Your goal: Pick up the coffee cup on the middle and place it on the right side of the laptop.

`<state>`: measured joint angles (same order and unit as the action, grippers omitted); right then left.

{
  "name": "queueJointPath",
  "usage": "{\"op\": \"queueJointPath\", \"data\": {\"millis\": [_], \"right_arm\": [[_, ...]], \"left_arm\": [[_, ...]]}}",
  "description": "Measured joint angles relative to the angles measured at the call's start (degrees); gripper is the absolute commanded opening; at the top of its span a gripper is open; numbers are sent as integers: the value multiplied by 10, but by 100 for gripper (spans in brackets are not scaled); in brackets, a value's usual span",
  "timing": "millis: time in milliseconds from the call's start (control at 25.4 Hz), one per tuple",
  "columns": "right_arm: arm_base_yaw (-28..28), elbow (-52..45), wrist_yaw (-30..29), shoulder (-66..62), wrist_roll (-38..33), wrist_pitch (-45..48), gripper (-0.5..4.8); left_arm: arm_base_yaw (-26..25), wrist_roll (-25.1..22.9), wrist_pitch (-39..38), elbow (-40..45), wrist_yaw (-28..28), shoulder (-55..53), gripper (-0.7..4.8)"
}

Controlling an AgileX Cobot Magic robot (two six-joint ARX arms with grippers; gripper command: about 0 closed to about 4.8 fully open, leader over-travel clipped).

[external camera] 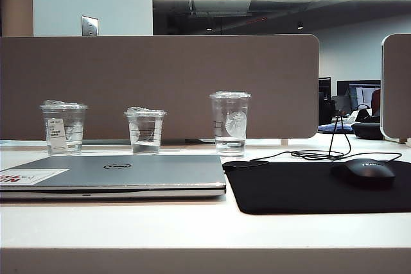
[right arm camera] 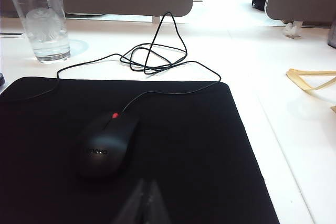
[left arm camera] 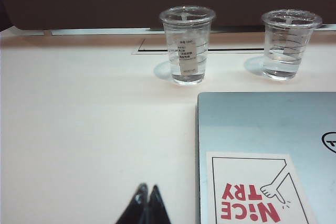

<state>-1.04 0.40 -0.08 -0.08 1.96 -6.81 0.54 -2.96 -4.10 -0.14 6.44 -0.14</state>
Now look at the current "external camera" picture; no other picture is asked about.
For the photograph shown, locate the tall clear Starbucks cup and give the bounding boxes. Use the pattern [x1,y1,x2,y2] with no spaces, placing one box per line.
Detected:
[209,90,252,159]

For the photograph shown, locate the small clear plastic cup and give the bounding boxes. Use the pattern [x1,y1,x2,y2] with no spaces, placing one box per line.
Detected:
[123,106,168,156]

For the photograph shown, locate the grey Dell laptop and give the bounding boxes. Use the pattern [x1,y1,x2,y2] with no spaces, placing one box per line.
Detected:
[0,154,227,203]

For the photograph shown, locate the clear cup with white label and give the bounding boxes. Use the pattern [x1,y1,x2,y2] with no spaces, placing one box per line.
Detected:
[39,99,89,157]

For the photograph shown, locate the black mouse pad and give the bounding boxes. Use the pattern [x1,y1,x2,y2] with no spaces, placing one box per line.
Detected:
[222,159,411,216]

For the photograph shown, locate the narrow dark computer monitor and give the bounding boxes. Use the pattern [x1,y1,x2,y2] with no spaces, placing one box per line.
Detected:
[318,76,332,102]

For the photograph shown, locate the blue patterned cloth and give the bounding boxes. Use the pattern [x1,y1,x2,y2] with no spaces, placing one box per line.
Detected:
[318,122,354,135]

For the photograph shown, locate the wide computer monitor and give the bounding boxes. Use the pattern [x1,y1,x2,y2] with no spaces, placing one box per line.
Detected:
[337,80,382,112]

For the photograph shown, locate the black pouch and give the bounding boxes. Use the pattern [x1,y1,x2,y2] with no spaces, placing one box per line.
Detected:
[351,119,385,141]

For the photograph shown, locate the black computer mouse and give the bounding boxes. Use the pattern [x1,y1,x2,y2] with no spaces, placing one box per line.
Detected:
[330,158,397,189]

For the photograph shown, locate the red office chair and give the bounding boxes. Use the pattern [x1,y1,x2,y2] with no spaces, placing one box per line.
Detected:
[371,89,382,117]

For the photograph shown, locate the brown divider panel white edge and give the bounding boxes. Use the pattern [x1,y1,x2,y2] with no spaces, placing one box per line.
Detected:
[380,33,411,144]

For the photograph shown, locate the black mouse cable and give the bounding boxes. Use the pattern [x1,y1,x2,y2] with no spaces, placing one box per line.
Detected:
[249,116,403,168]

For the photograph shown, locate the metal wall outlet plate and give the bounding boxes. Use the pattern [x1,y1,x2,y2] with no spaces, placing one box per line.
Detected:
[80,15,100,37]

